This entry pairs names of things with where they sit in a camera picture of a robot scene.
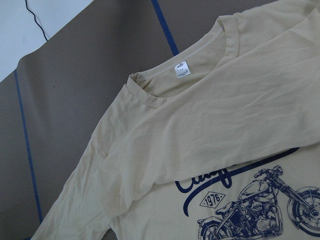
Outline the cream long-sleeve printed shirt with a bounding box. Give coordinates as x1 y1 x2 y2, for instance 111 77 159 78
33 0 320 240

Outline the thin black floor cable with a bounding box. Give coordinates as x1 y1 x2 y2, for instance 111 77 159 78
24 0 50 42

